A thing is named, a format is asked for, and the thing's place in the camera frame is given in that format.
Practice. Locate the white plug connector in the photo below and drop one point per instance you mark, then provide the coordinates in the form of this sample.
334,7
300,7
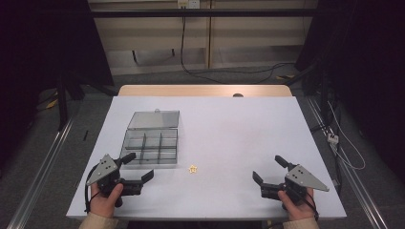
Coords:
332,137

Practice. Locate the white wall socket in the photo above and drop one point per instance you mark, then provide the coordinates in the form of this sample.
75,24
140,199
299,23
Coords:
188,3

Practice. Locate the person's left hand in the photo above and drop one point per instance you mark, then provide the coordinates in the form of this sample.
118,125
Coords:
103,203

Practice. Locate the person's right hand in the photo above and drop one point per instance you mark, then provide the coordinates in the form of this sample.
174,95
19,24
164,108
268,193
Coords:
297,208

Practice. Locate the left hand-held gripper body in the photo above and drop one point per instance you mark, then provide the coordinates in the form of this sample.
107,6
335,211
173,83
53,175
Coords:
102,169

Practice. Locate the metal floor rail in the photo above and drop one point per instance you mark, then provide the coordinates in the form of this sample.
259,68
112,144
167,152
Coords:
356,184
41,171

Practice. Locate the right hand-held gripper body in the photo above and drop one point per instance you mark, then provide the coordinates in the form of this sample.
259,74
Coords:
304,179

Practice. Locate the small gold star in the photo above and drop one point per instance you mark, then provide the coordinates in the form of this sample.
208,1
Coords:
192,169

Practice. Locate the clear plastic compartment box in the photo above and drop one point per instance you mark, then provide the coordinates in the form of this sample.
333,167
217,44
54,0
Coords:
153,140

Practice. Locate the black horizontal bar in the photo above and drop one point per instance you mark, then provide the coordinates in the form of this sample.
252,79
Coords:
203,13

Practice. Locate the black metal stand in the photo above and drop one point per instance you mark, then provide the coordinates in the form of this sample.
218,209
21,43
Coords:
62,101

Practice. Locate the dark curtain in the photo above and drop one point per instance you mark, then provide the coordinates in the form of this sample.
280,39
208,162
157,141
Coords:
41,41
366,63

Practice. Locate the small black stick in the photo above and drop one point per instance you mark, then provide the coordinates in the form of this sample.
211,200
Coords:
85,135

